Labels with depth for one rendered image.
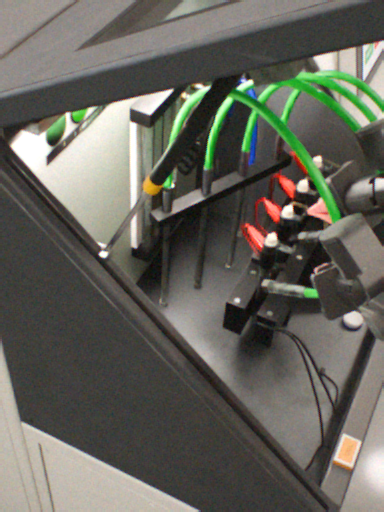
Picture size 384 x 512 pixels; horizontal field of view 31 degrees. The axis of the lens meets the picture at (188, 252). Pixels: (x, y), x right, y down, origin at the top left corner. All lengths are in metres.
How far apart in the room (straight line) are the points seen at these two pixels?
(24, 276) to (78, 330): 0.11
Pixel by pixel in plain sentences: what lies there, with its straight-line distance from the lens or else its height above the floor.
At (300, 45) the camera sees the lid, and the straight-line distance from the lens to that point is 0.55.
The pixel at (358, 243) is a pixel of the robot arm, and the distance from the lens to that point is 0.80.
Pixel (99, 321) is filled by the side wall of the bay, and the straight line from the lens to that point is 0.95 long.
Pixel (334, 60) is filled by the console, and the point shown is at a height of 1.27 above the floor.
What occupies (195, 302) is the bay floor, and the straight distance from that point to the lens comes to 1.47.
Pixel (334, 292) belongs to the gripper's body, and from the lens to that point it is 0.93.
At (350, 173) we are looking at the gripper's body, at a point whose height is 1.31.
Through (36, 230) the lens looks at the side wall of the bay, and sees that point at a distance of 0.88.
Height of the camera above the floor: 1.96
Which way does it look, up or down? 46 degrees down
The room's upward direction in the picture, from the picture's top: 4 degrees clockwise
